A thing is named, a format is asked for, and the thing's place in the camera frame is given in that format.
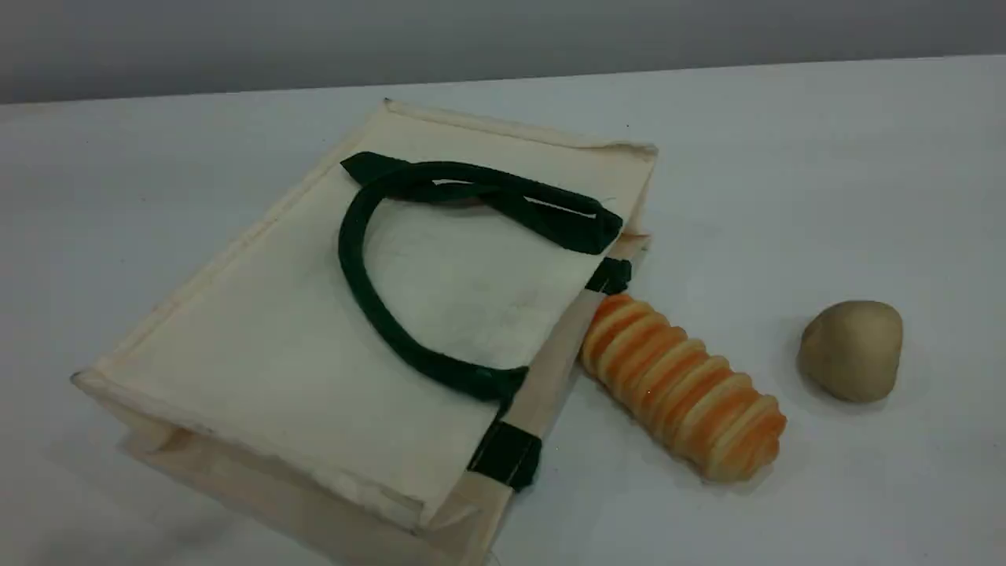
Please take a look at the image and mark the white canvas bag green handles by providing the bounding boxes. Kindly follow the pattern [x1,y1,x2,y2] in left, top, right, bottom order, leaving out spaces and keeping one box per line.
[71,98,659,566]

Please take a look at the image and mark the ridged orange bread roll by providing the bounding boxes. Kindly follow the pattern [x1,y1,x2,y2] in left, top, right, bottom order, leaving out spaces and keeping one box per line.
[580,293,788,483]

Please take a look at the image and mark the tan potato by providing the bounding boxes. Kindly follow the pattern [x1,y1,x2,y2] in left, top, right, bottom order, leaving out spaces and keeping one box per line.
[798,300,905,404]

